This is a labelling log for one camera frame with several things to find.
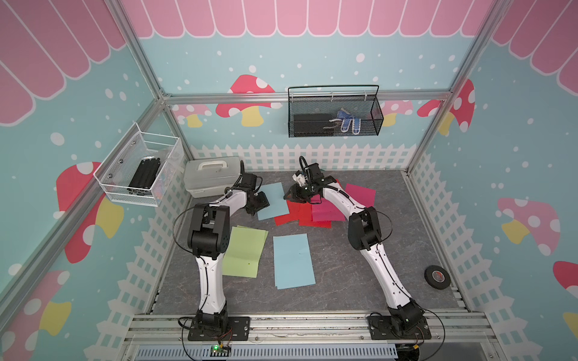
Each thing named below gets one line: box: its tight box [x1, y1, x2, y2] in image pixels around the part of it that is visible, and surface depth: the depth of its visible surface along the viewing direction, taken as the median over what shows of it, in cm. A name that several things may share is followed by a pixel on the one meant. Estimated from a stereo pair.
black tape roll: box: [424, 264, 451, 290], surface depth 86 cm
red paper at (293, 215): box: [273, 200, 301, 227], surface depth 107 cm
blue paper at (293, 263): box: [272, 233, 317, 291], surface depth 92 cm
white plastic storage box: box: [183, 156, 241, 199], surface depth 108 cm
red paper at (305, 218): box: [298, 202, 332, 229], surface depth 103 cm
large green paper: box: [222, 224, 269, 279], surface depth 97 cm
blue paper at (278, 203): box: [257, 182, 290, 221], surface depth 108 cm
